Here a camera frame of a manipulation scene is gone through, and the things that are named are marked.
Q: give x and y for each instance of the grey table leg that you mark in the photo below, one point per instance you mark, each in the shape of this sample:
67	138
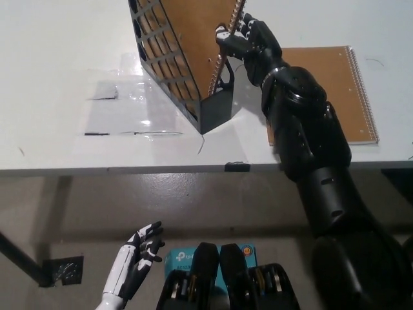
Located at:
64	200

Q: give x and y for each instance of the brown spiral notebook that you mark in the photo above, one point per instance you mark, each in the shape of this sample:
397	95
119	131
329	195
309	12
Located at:
203	32
342	80

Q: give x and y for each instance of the black floor tape patch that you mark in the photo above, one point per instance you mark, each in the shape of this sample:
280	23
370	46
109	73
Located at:
66	271

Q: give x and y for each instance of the teal router box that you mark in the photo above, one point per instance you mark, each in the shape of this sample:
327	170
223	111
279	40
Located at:
177	258

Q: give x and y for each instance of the white and black left hand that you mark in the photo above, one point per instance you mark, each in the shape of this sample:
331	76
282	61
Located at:
129	268

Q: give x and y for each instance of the black tape piece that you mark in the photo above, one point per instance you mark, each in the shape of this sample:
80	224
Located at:
237	167

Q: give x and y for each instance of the black table brace bar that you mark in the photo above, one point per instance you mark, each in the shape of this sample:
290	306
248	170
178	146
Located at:
19	255

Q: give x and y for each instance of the black and white right hand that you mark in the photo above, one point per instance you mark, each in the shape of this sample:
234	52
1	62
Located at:
261	48

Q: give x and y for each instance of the clear plastic sheet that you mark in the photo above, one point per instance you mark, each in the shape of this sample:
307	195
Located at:
113	119

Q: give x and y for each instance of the black lattice book holder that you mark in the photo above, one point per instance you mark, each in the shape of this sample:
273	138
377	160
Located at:
214	113

